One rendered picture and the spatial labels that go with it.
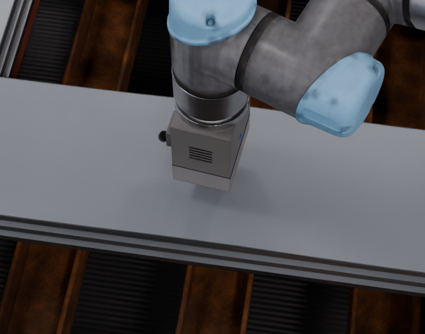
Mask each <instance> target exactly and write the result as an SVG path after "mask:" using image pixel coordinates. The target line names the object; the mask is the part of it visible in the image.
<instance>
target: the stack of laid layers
mask: <svg viewBox="0 0 425 334"><path fill-rule="evenodd" d="M34 2H35V0H15V3H14V5H13V9H12V11H11V15H10V17H9V21H8V23H7V28H6V30H5V34H4V36H3V39H2V42H1V45H0V77H4V78H11V76H12V74H13V70H14V67H15V64H16V61H17V57H18V55H19V50H20V48H21V44H22V42H23V38H24V34H25V32H26V28H27V25H28V22H29V18H30V15H31V13H32V8H33V6H34ZM0 239H4V240H10V241H18V242H24V243H33V244H38V245H48V246H53V247H62V248H67V249H76V250H82V251H91V252H100V253H105V254H114V255H120V256H129V257H134V258H143V259H148V260H158V261H163V262H172V263H178V264H186V265H192V266H201V267H206V268H215V269H221V270H230V271H235V272H245V273H250V274H259V275H264V276H273V277H278V278H288V279H293V280H302V281H307V282H317V283H322V284H331V285H337V286H345V287H351V288H360V289H365V290H375V291H380V292H389V293H394V294H403V295H409V296H418V297H423V298H425V274H424V273H419V272H409V271H404V270H395V269H390V268H381V267H376V266H366V265H361V264H352V263H347V262H338V261H333V260H324V259H319V258H310V257H305V256H297V255H291V254H283V253H278V252H270V251H265V250H256V249H248V248H243V247H234V246H229V245H220V244H214V243H205V242H200V241H190V240H185V239H176V238H170V237H161V236H155V235H145V234H139V233H129V232H123V231H112V230H106V229H96V228H90V227H81V226H75V225H66V224H60V223H51V222H45V221H35V220H30V219H21V218H15V217H6V216H0Z"/></svg>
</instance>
